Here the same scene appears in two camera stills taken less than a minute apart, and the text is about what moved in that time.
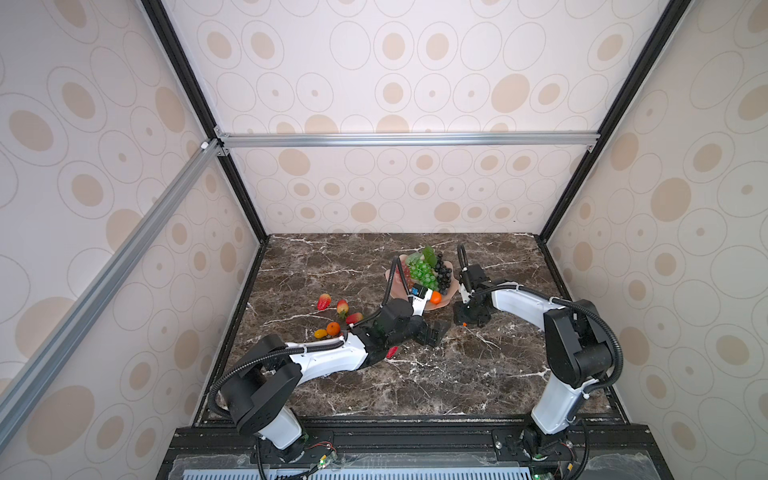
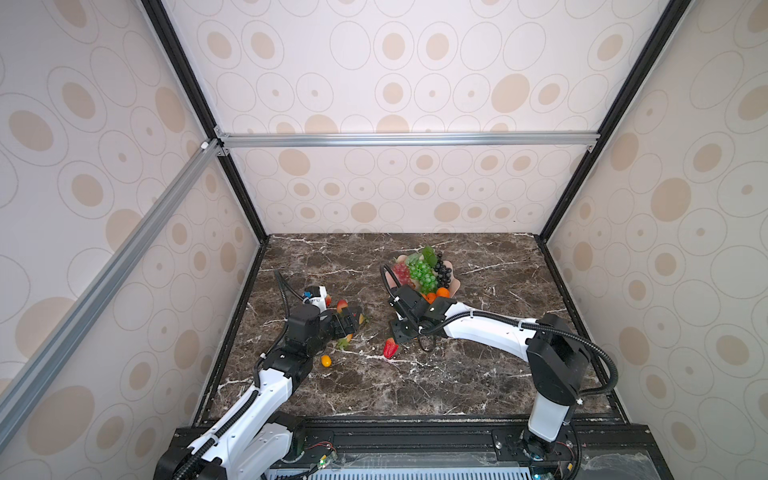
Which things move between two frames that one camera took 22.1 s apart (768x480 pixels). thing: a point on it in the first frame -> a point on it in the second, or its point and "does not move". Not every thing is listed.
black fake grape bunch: (443, 274) does not move
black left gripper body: (418, 332) -> (337, 330)
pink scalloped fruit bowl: (402, 290) does not move
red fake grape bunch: (405, 274) does not move
